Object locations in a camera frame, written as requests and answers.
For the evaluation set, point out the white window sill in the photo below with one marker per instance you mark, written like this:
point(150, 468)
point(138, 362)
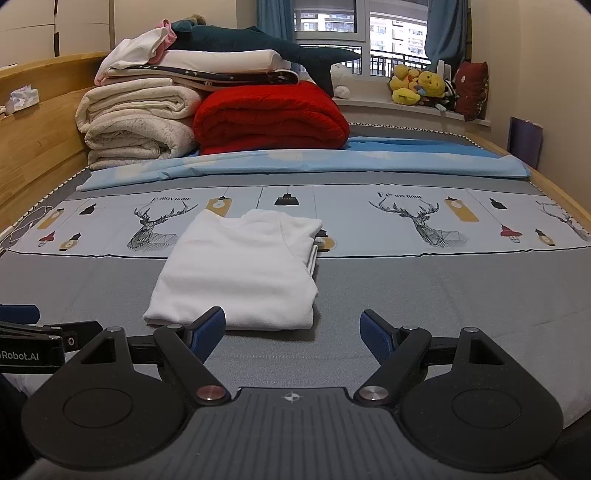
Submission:
point(392, 110)

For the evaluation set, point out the window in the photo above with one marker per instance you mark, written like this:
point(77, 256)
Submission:
point(369, 32)

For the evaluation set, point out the white plush toy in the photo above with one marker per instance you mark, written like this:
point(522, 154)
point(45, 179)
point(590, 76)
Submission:
point(342, 90)

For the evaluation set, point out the beige wardrobe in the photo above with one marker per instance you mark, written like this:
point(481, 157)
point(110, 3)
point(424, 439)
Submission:
point(83, 23)

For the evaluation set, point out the pink and white cloth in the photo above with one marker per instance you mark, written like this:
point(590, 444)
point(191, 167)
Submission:
point(134, 48)

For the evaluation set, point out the purple box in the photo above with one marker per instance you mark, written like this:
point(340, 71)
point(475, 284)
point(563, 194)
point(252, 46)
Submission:
point(524, 142)

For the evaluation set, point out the light blue sheet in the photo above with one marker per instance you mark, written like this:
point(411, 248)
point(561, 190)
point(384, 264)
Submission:
point(323, 164)

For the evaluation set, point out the tissue box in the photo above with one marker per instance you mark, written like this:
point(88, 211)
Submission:
point(25, 98)

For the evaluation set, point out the blue curtain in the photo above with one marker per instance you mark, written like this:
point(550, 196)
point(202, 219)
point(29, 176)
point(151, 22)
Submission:
point(445, 32)
point(274, 21)

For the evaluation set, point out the red folded blanket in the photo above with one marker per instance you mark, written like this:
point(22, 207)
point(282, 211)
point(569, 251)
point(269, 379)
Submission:
point(272, 117)

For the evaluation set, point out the cream folded blanket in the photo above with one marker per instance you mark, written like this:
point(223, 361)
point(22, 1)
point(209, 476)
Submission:
point(138, 120)

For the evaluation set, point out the deer-print bed sheet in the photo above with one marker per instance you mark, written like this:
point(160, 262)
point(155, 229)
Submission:
point(351, 221)

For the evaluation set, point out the white shirt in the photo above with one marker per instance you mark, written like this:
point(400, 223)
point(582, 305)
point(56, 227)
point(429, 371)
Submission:
point(240, 272)

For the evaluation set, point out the dark red cushion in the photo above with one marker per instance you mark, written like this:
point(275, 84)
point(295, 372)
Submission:
point(472, 92)

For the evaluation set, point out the small brown plush toy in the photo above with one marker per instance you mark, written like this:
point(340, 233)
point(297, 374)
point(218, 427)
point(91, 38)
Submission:
point(196, 19)

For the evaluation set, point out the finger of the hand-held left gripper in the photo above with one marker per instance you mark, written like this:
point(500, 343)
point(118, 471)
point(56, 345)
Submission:
point(18, 314)

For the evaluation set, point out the yellow plush toy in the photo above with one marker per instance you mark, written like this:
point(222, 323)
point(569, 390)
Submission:
point(431, 85)
point(404, 85)

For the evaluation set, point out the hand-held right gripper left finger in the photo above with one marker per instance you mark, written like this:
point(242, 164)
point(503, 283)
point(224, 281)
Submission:
point(207, 333)

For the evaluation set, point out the striped plush toy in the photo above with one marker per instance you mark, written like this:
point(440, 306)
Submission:
point(449, 96)

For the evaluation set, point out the dark teal shark plush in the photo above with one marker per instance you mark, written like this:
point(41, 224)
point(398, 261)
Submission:
point(249, 39)

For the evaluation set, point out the white folded sheet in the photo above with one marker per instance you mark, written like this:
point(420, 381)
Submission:
point(221, 61)

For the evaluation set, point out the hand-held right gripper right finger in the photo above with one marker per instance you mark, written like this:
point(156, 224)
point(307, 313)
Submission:
point(376, 336)

